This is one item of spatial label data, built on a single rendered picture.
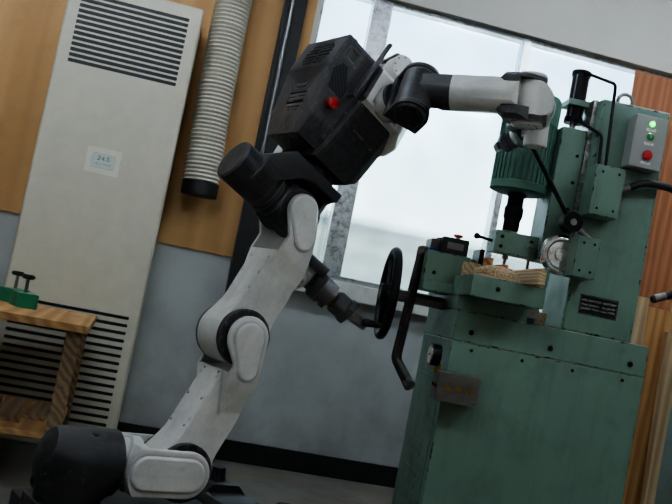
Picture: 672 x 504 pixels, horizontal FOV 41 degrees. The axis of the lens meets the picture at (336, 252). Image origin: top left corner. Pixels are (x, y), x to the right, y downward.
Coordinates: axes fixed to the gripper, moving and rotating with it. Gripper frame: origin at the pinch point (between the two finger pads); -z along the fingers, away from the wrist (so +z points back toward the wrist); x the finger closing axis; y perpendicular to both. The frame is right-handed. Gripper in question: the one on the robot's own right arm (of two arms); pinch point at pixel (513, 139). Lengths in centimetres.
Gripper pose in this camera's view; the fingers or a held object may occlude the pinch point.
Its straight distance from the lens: 273.5
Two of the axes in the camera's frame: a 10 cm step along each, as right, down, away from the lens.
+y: 4.5, 8.9, -0.1
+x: -8.9, 4.5, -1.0
